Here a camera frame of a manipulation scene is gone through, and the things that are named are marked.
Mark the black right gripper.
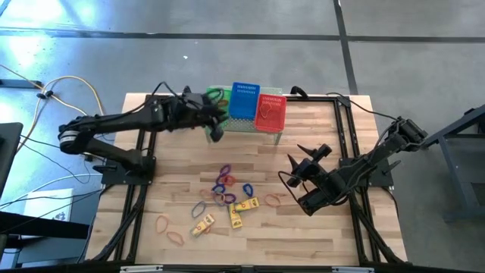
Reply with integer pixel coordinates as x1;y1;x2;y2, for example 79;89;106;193
286;143;333;187

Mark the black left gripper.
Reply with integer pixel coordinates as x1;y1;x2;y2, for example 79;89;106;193
163;102;231;144

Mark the yellow Crayola crayon box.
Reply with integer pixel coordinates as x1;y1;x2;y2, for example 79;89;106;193
233;196;261;213
227;203;244;230

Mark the black desk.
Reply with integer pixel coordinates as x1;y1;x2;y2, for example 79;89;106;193
0;122;23;198

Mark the green plastic basket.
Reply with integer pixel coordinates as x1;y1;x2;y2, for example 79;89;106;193
204;86;233;132

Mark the blue plastic basket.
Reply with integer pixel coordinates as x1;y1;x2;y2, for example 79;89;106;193
228;81;261;121

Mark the red plastic basket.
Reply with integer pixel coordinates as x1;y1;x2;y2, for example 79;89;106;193
254;93;288;133

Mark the white packet at left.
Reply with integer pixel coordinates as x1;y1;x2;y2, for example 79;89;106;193
190;213;216;238

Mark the grey metal stand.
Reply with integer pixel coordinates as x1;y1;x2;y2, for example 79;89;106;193
418;102;485;224

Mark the black flat bar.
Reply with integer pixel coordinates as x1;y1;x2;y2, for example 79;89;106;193
0;78;44;89

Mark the black furniture panel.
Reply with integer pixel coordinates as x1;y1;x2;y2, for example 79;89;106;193
0;210;91;268

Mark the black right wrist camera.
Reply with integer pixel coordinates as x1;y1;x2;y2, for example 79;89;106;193
314;143;333;161

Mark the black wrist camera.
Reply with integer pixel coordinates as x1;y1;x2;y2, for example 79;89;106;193
180;92;208;109
314;143;333;161

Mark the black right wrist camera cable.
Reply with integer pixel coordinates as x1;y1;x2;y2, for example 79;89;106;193
277;169;308;208

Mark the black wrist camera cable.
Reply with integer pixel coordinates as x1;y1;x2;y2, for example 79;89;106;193
277;169;308;208
149;80;225;115

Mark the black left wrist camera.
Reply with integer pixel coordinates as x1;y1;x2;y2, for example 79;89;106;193
180;92;208;109

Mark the black aluminium table frame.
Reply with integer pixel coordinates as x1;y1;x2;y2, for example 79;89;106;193
89;93;405;268

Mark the black left wrist camera cable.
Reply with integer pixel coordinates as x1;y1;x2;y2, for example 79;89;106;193
149;80;225;115

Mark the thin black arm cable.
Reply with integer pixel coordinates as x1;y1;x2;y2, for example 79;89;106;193
325;92;399;122

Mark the white floor cable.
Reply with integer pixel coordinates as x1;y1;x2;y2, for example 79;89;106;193
0;172;104;210

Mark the yellow extension cable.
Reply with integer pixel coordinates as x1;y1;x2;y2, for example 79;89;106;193
0;63;106;117

